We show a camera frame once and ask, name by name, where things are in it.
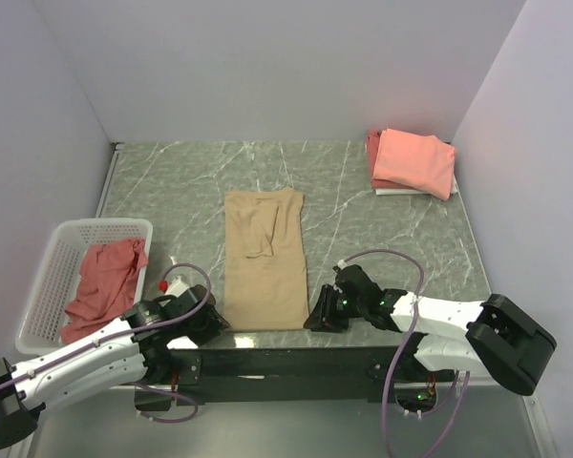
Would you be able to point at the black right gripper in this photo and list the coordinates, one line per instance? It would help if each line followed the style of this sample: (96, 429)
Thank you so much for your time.
(323, 319)

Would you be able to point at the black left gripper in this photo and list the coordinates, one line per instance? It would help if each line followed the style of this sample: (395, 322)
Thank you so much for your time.
(213, 321)

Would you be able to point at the beige t shirt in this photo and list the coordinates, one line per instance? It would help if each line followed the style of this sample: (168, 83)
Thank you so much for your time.
(265, 269)

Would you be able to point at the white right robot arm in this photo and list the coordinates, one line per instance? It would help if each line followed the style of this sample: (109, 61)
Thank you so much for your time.
(493, 337)

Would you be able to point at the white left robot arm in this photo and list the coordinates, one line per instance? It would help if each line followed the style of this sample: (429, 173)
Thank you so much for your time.
(150, 325)

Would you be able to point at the black base beam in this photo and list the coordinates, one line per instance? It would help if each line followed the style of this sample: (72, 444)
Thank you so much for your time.
(282, 374)

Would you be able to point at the red shirt in basket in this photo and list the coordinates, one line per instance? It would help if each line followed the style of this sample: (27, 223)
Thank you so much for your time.
(108, 283)

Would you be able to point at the folded salmon pink shirt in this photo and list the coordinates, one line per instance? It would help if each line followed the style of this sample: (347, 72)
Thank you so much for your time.
(423, 162)

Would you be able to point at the white plastic laundry basket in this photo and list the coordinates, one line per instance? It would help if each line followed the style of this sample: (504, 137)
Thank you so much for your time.
(58, 276)

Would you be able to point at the aluminium front rail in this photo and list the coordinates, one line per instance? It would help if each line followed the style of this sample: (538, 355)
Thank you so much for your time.
(73, 362)

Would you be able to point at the aluminium rail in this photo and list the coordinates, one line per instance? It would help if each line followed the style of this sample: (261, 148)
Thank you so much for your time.
(117, 148)
(73, 362)

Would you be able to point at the aluminium left side rail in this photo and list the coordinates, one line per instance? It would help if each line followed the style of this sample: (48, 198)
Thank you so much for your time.
(117, 148)

